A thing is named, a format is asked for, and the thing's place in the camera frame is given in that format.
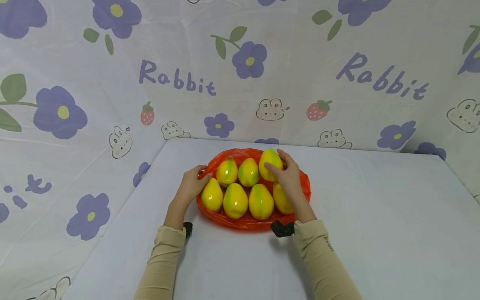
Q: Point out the person's left hand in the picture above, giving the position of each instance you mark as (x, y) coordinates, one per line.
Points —
(190, 187)

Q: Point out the person's right hand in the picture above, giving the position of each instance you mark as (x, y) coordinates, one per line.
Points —
(289, 179)

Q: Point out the person's right index finger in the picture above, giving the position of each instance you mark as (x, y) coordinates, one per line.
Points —
(287, 158)

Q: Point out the person's left thumb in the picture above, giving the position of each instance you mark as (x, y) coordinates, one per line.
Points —
(206, 179)

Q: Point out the person's left fingers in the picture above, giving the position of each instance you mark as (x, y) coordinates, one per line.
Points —
(197, 168)

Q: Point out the person's right thumb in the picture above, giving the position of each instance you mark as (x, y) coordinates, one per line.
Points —
(272, 166)

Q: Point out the single yellow green mango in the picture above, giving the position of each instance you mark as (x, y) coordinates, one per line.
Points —
(269, 160)

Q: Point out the orange plastic bag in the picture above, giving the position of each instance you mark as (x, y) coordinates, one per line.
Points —
(245, 223)

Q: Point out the person's right forearm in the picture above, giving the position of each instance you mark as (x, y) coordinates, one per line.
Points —
(322, 258)

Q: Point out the person's left forearm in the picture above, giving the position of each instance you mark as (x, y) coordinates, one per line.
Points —
(165, 258)

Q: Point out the group of yellow green fruits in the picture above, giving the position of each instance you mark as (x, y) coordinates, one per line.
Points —
(235, 202)

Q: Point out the black wrist band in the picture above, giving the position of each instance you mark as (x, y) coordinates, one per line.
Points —
(282, 229)
(188, 229)

